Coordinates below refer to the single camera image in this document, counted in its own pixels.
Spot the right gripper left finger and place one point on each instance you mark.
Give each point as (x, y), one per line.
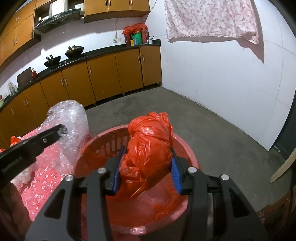
(60, 217)

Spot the large clear bubble wrap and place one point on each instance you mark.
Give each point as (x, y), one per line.
(73, 116)

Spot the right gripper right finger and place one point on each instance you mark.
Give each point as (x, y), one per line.
(216, 209)

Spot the black wok left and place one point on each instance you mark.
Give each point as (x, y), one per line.
(52, 62)

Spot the red plastic basket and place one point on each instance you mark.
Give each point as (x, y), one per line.
(146, 200)

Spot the orange lower kitchen cabinets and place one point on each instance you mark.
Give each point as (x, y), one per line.
(93, 79)

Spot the red bag with containers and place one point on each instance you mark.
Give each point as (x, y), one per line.
(136, 34)

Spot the knotted red plastic bag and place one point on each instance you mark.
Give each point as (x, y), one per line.
(148, 157)

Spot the black lidded wok right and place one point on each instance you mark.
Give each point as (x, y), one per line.
(74, 51)

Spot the steel range hood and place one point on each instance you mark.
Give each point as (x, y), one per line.
(58, 20)

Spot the orange upper kitchen cabinets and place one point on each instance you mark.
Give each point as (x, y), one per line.
(27, 21)

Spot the dark cutting board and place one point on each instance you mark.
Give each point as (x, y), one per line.
(24, 78)

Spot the clear jar on counter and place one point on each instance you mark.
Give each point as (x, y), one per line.
(12, 88)

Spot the pink floral hanging cloth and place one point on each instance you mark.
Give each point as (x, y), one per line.
(211, 20)

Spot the white cup on counter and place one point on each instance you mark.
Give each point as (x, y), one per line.
(150, 40)

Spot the red bottle on counter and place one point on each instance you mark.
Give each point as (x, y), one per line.
(34, 74)

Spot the orange kitchen cabinets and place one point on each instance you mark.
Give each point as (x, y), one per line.
(27, 21)
(93, 79)

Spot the red floral tablecloth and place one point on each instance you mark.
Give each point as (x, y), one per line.
(46, 174)

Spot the black countertop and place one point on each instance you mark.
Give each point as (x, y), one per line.
(68, 62)

